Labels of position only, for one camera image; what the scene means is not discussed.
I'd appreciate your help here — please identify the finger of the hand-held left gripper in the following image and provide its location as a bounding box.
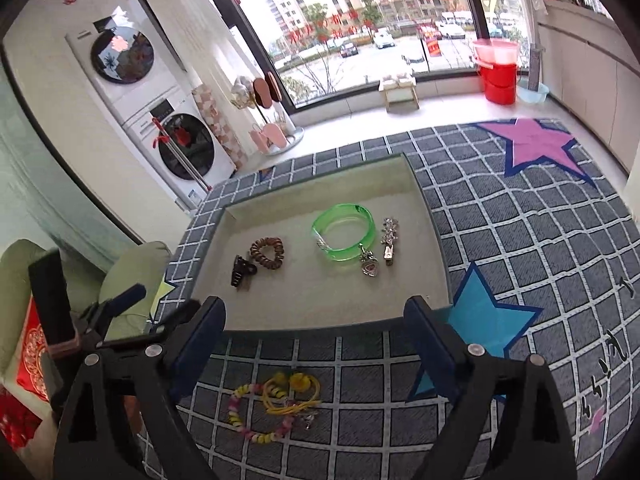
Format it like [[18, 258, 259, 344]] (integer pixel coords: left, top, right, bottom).
[[75, 283, 168, 353], [27, 249, 81, 359]]

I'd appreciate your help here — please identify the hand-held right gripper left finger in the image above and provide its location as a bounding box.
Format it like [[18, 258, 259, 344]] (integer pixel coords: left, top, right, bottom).
[[52, 295, 227, 480]]

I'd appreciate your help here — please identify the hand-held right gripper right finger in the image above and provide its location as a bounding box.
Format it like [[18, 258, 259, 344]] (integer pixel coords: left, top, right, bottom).
[[403, 295, 579, 480]]

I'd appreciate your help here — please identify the colourful bead bracelet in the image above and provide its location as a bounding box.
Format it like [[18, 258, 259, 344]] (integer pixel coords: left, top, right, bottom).
[[227, 382, 296, 444]]

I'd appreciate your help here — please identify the black claw hair clip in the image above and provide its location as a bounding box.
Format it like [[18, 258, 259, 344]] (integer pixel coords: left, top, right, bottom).
[[228, 254, 259, 289]]

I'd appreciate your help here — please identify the silver heart pendant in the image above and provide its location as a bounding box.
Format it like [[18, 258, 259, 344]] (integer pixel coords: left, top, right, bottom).
[[357, 243, 380, 277]]

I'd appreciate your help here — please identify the yellow hair tie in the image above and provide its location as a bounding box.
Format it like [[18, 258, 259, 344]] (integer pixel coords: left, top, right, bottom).
[[260, 370, 322, 416]]

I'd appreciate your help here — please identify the brown spiral hair tie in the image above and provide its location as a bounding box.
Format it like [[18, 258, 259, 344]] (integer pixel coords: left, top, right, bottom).
[[248, 236, 286, 270]]

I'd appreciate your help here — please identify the teal jewelry tray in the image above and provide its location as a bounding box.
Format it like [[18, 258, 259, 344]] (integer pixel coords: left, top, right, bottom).
[[189, 152, 454, 334]]

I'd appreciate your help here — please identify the silver rhinestone hair clip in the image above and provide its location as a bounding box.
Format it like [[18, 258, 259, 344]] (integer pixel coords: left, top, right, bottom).
[[380, 216, 401, 266]]

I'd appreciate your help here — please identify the green translucent bangle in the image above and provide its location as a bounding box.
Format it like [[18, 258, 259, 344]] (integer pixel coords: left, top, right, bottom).
[[311, 203, 377, 264]]

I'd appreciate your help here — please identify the pale green sofa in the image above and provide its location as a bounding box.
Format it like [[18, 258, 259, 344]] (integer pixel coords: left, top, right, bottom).
[[0, 238, 174, 387]]

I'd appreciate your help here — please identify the red patterned cushion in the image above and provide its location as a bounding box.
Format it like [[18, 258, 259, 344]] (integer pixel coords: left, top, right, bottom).
[[0, 297, 54, 454]]

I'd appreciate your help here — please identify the white washing machine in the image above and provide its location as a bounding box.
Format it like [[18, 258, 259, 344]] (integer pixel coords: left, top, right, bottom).
[[122, 87, 236, 212]]

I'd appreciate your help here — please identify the pink checked foam panel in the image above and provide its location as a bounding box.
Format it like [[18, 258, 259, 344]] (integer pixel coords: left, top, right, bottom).
[[192, 84, 249, 172]]

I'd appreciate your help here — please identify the flower ornament stand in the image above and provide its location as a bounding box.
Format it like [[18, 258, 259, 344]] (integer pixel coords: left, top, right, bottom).
[[231, 72, 306, 155]]

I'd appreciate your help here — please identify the small white stool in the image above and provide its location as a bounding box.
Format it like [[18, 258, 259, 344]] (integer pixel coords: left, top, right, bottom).
[[378, 72, 421, 113]]

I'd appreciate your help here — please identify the red plastic bucket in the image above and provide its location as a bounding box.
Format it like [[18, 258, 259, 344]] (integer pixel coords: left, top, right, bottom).
[[477, 57, 519, 106]]

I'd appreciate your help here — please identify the light blue basin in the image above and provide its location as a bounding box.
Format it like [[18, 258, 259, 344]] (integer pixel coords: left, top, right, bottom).
[[517, 82, 550, 105]]

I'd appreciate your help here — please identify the white low cabinet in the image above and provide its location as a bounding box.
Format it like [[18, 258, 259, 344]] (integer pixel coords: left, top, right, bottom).
[[537, 0, 640, 172]]

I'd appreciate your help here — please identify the red-handled mop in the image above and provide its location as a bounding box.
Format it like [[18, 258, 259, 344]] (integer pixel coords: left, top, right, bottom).
[[149, 117, 214, 194]]

